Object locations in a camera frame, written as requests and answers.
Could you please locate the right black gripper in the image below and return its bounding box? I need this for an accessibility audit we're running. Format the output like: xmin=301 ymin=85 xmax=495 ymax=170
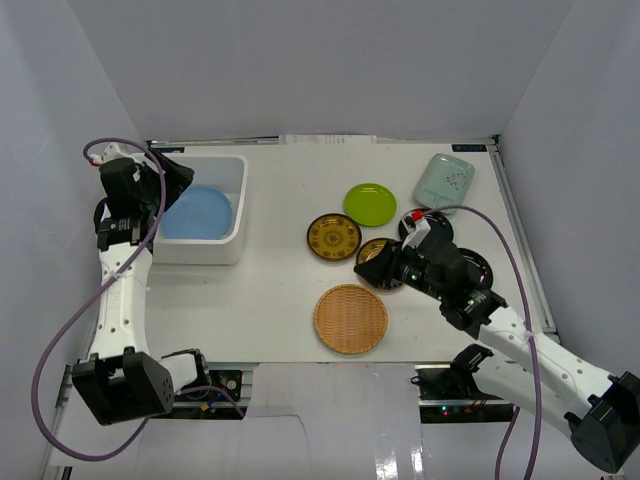
xmin=353 ymin=238 xmax=446 ymax=303

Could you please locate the blue round plate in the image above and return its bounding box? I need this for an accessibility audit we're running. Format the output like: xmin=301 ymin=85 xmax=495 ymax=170
xmin=160 ymin=186 xmax=232 ymax=240

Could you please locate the woven bamboo round tray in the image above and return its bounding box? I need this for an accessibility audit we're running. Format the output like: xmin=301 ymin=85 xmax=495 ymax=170
xmin=313 ymin=284 xmax=389 ymax=355

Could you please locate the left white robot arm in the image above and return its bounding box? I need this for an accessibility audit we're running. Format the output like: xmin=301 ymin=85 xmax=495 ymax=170
xmin=72 ymin=140 xmax=212 ymax=425

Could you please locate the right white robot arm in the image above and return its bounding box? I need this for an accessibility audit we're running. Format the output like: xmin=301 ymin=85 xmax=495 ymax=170
xmin=354 ymin=234 xmax=639 ymax=474

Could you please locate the white plastic bin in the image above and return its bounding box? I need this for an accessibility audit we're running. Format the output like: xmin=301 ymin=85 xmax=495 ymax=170
xmin=153 ymin=153 xmax=249 ymax=266

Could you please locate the gold centre plate dark rim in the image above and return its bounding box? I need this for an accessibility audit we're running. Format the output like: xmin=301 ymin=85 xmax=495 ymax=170
xmin=356 ymin=237 xmax=403 ymax=291

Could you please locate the lime green round plate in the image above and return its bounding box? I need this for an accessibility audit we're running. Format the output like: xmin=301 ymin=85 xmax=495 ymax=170
xmin=343 ymin=183 xmax=397 ymax=227

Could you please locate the yellow patterned plate dark rim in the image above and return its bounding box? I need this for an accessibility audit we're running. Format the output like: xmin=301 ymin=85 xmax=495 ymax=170
xmin=306 ymin=213 xmax=363 ymax=262

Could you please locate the black round plate upper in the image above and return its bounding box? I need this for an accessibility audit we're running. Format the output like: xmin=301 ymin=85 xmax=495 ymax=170
xmin=398 ymin=208 xmax=454 ymax=252

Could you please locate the black round plate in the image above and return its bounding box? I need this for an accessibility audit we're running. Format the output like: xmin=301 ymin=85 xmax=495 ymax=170
xmin=459 ymin=248 xmax=494 ymax=289
xmin=398 ymin=208 xmax=454 ymax=252

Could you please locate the black round plate lower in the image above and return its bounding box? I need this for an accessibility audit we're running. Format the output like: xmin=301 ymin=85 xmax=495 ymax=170
xmin=459 ymin=248 xmax=494 ymax=289

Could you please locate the pale green rectangular dish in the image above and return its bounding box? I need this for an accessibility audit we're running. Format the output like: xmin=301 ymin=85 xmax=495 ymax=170
xmin=413 ymin=153 xmax=475 ymax=209

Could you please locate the dark label sticker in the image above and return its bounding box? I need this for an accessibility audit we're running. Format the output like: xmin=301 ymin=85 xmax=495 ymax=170
xmin=451 ymin=144 xmax=487 ymax=153

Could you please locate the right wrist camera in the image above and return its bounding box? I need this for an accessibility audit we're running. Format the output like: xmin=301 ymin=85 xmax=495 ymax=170
xmin=401 ymin=210 xmax=431 ymax=250

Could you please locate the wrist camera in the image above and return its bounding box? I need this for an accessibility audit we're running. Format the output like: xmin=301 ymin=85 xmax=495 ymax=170
xmin=401 ymin=210 xmax=431 ymax=250
xmin=89 ymin=142 xmax=143 ymax=167

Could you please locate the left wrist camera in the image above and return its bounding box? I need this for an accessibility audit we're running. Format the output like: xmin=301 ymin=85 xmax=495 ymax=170
xmin=89 ymin=142 xmax=143 ymax=167

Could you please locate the aluminium frame rail right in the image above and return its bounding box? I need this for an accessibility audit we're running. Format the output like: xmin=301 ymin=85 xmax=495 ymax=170
xmin=488 ymin=134 xmax=561 ymax=345

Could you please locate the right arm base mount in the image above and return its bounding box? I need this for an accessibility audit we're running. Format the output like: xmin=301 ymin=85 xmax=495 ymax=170
xmin=410 ymin=362 xmax=514 ymax=425

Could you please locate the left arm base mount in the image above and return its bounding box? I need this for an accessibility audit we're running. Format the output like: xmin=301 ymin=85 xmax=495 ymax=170
xmin=169 ymin=369 xmax=247 ymax=420

